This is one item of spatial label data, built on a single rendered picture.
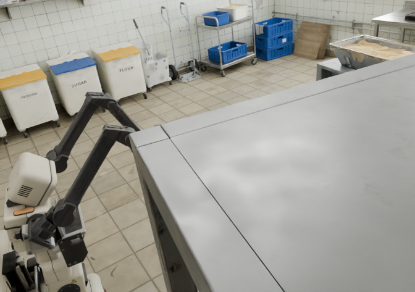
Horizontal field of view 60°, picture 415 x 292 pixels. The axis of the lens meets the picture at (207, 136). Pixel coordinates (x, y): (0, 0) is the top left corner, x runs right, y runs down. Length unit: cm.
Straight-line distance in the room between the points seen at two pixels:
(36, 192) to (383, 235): 147
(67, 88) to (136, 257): 286
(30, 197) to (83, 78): 358
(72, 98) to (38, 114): 46
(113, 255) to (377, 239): 273
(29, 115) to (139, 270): 295
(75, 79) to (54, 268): 351
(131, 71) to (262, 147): 500
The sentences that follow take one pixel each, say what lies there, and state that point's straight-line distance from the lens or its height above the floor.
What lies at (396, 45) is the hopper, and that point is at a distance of 244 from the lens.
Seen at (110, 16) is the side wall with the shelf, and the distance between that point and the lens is 575.
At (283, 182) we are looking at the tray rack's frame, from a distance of 24.
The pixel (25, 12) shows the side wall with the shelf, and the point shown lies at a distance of 549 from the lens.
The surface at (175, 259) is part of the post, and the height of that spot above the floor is 168.
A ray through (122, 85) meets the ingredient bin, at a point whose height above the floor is 31.
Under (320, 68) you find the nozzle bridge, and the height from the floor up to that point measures 115.
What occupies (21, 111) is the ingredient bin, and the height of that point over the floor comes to 37.
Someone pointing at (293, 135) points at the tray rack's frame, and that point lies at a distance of 29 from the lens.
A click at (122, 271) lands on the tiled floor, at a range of 276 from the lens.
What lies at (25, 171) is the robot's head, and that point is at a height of 126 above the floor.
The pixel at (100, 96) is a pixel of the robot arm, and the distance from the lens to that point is 177.
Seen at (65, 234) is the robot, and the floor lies 91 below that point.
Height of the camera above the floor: 196
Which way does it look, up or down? 28 degrees down
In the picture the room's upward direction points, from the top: 7 degrees counter-clockwise
